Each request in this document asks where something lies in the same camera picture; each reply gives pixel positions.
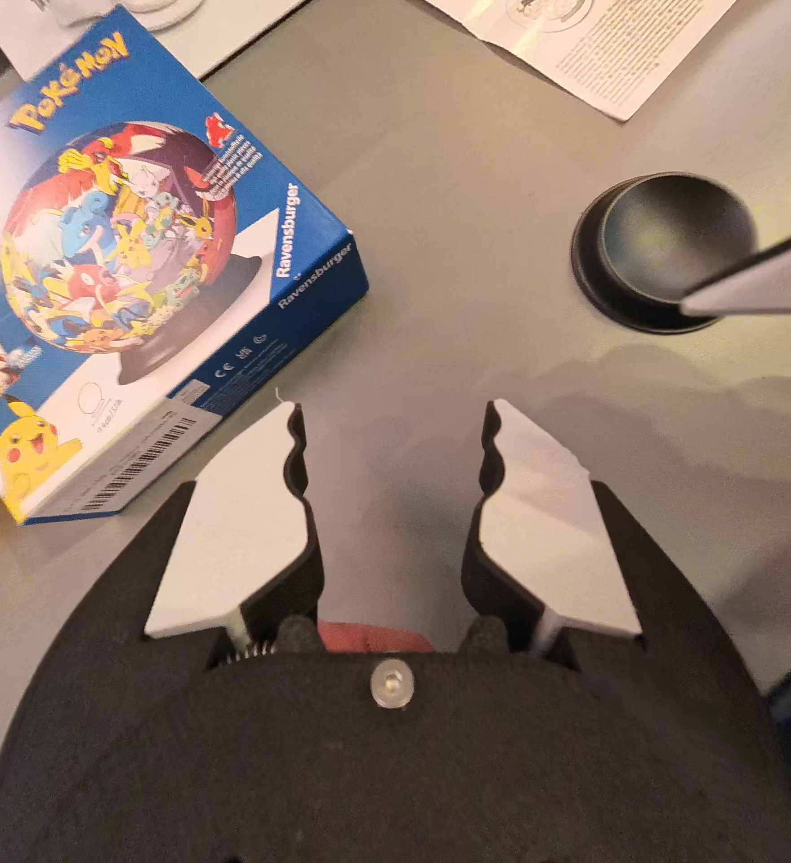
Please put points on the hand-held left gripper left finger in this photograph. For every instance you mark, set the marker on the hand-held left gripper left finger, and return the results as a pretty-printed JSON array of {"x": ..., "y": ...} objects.
[{"x": 233, "y": 539}]

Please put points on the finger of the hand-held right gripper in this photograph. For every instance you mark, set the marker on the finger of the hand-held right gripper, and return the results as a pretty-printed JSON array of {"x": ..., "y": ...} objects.
[{"x": 766, "y": 283}]

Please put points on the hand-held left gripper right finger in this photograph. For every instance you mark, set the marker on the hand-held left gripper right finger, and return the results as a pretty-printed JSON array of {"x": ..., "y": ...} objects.
[{"x": 557, "y": 539}]

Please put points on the black round ball stand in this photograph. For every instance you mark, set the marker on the black round ball stand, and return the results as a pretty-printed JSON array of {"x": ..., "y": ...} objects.
[{"x": 665, "y": 249}]

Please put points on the blue puzzle box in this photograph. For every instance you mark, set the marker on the blue puzzle box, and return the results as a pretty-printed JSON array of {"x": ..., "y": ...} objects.
[{"x": 132, "y": 270}]

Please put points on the person's left hand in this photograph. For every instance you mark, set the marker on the person's left hand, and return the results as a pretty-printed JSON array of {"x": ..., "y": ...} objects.
[{"x": 372, "y": 637}]

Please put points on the white instruction leaflet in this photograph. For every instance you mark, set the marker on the white instruction leaflet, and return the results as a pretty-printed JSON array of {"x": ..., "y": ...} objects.
[{"x": 604, "y": 47}]

